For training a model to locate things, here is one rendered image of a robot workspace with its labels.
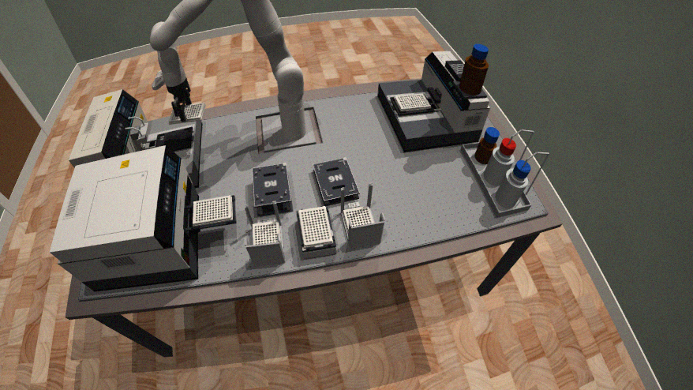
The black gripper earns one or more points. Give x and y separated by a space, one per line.
179 92

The red bottle cap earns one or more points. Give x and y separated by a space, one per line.
507 148

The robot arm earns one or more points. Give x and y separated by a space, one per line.
266 27

